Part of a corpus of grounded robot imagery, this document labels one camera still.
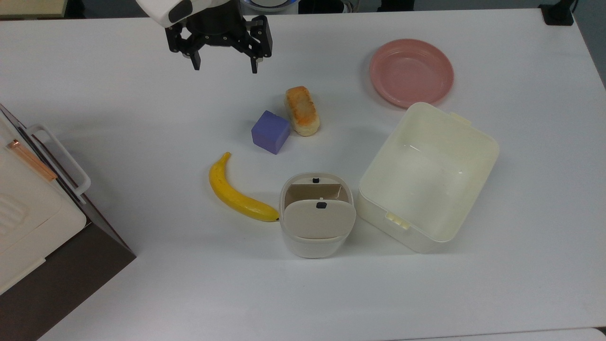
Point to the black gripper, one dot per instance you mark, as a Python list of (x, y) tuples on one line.
[(215, 29)]

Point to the small beige lidded trash can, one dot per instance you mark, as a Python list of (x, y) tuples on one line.
[(316, 220)]

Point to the round blue-rimmed robot base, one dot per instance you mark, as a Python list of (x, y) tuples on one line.
[(270, 4)]

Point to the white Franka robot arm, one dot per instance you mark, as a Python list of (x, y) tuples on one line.
[(158, 10)]

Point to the purple cube block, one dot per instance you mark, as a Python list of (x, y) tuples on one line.
[(270, 132)]

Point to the toasted bread loaf piece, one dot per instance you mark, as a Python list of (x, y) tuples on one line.
[(302, 111)]

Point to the yellow banana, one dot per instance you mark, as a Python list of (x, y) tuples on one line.
[(227, 192)]

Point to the pink plastic plate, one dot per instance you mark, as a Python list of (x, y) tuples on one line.
[(411, 72)]

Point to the cream plastic storage box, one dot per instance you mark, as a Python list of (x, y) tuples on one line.
[(426, 180)]

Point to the cream toy oven appliance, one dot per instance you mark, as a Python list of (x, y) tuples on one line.
[(28, 218)]

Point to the dark brown wooden crate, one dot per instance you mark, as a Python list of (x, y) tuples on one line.
[(71, 270)]

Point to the black table clamp mount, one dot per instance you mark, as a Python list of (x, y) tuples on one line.
[(557, 13)]

